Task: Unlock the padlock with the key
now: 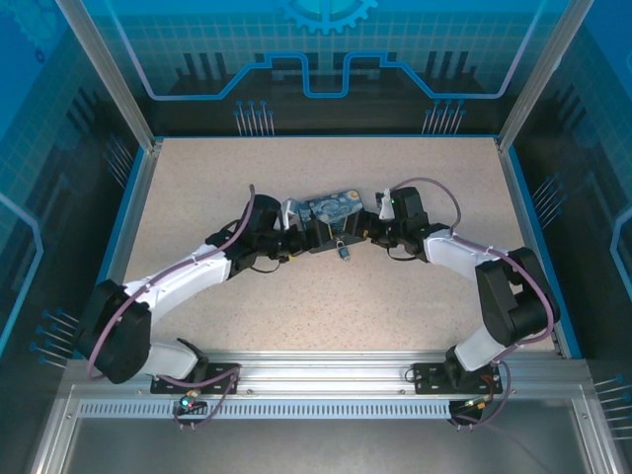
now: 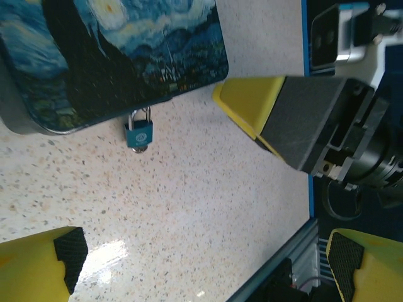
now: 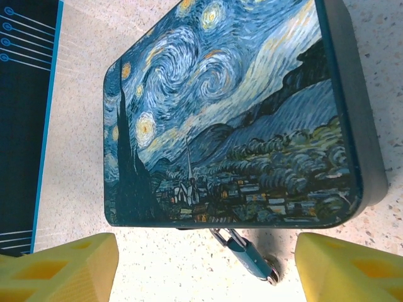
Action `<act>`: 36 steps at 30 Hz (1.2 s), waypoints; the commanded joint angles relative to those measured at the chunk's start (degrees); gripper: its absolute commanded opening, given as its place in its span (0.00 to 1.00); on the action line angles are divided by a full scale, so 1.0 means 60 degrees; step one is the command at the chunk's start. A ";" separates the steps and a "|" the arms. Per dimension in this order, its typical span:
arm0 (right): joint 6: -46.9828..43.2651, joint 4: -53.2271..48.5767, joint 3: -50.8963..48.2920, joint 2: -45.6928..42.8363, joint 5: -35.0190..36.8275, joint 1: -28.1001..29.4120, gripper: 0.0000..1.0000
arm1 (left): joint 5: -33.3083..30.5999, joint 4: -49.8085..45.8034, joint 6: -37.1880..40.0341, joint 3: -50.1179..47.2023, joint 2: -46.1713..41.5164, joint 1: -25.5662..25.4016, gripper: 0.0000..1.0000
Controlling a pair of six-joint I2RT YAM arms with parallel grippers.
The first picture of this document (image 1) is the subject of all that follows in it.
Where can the aluminium side rail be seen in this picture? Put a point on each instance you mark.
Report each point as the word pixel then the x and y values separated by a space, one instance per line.
pixel 135 207

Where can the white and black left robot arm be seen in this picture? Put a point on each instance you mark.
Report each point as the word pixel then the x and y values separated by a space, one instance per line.
pixel 182 276

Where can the grey metal panel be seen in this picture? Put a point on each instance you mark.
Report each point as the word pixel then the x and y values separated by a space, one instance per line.
pixel 321 444

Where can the aluminium mounting rail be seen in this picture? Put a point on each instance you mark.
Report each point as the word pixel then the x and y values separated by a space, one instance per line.
pixel 326 375

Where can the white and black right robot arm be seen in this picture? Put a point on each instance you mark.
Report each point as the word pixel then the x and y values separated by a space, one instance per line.
pixel 454 254

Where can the starry night painted tin box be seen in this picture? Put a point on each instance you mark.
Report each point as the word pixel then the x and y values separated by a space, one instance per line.
pixel 328 210

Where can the connector board with LEDs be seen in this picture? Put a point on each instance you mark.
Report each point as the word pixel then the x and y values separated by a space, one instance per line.
pixel 473 404
pixel 186 402

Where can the small padlock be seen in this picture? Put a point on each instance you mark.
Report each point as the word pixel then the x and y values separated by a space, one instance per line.
pixel 344 253

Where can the aluminium frame post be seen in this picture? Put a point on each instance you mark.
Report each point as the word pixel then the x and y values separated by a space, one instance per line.
pixel 543 74
pixel 108 74

